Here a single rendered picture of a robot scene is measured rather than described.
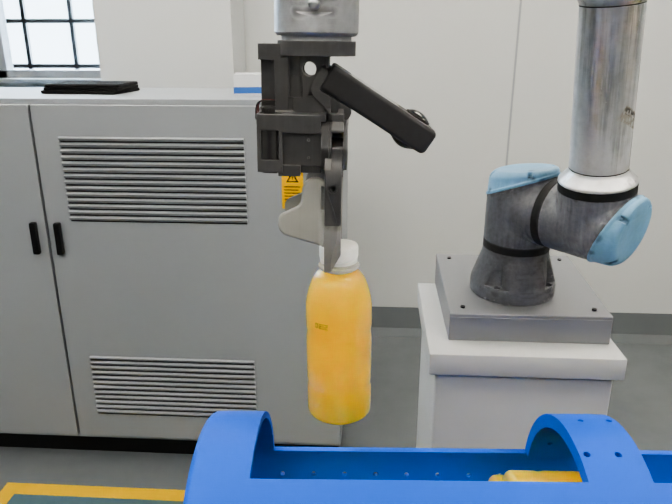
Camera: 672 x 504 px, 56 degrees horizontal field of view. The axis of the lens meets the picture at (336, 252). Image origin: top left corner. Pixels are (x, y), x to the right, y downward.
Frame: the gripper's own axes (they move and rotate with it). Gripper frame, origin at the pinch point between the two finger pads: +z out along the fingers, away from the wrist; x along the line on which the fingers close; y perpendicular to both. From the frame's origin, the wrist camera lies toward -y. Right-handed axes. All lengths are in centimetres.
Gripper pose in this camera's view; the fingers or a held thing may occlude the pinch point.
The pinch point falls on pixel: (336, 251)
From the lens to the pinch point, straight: 62.7
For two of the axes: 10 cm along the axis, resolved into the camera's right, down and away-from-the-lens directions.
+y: -10.0, -0.3, 0.2
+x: -0.3, 3.2, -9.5
